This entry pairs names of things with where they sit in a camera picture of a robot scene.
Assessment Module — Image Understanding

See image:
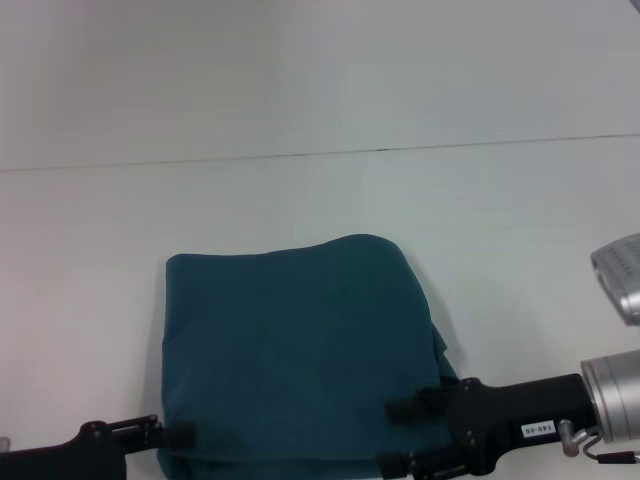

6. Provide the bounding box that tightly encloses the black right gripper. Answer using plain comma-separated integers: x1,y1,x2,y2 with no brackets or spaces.
378,373,599,480

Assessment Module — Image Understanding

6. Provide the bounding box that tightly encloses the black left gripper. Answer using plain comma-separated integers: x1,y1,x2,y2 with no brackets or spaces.
0,413,197,480

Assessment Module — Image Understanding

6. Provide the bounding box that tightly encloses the teal t-shirt with FREE print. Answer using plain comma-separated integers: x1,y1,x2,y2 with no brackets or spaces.
155,233,464,480

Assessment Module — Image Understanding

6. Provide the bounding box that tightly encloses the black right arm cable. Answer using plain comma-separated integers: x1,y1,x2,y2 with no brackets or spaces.
558,418,640,466

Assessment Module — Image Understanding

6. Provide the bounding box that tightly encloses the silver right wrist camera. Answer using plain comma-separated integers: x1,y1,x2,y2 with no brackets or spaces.
589,233,640,327

